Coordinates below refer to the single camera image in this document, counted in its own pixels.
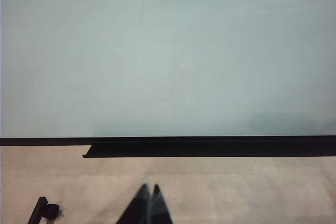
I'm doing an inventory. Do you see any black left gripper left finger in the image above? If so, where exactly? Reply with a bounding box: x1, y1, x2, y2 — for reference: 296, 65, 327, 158
114, 183, 151, 224

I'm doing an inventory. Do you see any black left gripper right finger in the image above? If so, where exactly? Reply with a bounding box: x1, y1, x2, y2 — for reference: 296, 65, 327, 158
150, 184, 174, 224

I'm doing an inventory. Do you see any black whiteboard stand foot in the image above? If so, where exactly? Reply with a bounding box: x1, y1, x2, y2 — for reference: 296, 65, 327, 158
27, 196, 49, 224

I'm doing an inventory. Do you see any black caster wheel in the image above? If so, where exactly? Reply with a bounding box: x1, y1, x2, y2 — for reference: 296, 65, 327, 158
45, 203, 61, 219

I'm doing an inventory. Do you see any black table edge rail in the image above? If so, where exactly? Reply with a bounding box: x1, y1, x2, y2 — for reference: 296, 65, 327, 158
82, 143, 336, 159

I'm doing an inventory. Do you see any white glass whiteboard black frame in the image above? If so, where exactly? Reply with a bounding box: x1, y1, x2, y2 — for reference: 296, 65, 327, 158
0, 0, 336, 147

